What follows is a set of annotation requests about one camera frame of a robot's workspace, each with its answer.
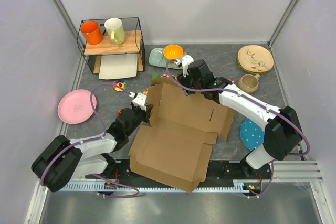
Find brown cardboard box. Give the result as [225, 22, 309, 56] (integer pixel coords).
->
[129, 77, 235, 193]

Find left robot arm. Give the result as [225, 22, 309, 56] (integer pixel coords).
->
[31, 104, 153, 192]

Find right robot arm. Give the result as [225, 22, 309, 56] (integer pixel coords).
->
[174, 55, 304, 179]

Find orange bowl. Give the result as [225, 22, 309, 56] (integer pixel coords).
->
[163, 44, 184, 60]

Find green bone toy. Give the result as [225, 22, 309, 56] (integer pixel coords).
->
[151, 74, 160, 79]

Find rainbow flower toy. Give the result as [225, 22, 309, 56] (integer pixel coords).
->
[113, 80, 128, 92]

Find pale green tray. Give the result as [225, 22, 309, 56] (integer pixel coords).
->
[149, 48, 186, 68]

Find brown ceramic cup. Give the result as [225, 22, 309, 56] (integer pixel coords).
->
[237, 74, 260, 94]

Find white square plate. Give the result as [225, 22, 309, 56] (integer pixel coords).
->
[98, 54, 138, 80]

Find beige floral plate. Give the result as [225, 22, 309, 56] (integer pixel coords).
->
[237, 45, 274, 74]

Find pink plate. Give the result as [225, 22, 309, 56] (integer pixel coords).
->
[57, 89, 93, 124]

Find blue polka dot plate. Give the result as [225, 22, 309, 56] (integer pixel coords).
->
[240, 118, 265, 151]

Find pale green mug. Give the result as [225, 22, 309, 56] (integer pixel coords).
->
[104, 18, 125, 45]

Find orange mug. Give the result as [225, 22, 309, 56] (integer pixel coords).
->
[80, 20, 103, 45]

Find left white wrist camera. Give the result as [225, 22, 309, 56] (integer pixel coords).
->
[129, 91, 147, 111]

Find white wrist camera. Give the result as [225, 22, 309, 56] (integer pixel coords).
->
[129, 91, 147, 111]
[175, 55, 194, 77]

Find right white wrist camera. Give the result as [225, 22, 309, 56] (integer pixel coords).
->
[175, 55, 194, 77]

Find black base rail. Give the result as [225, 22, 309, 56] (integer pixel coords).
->
[100, 159, 271, 188]

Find black wire wooden shelf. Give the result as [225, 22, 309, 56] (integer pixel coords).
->
[77, 17, 145, 75]

